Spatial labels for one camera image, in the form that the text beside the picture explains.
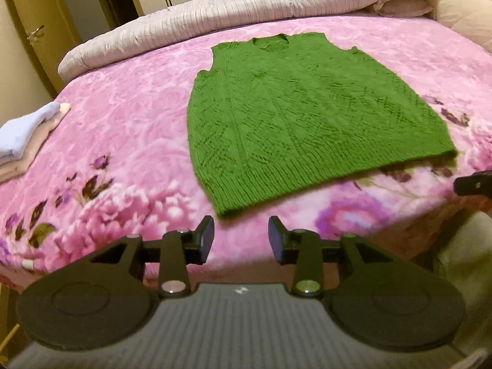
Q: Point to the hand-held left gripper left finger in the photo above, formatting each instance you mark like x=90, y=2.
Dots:
x=207, y=240

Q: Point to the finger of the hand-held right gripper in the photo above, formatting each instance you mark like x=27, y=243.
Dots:
x=474, y=185

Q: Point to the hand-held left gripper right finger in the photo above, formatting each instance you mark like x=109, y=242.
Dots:
x=276, y=240

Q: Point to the green knitted vest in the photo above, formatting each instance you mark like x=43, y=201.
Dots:
x=307, y=123

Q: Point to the pink floral blanket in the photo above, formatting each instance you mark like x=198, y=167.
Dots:
x=134, y=123

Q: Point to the white quilted headboard cushion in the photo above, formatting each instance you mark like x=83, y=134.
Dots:
x=465, y=11

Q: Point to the folded beige blanket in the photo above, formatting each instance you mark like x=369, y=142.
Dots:
x=399, y=5

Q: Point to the white striped quilt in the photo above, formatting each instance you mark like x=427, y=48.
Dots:
x=173, y=27

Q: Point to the yellow wooden door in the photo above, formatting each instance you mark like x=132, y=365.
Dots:
x=34, y=4

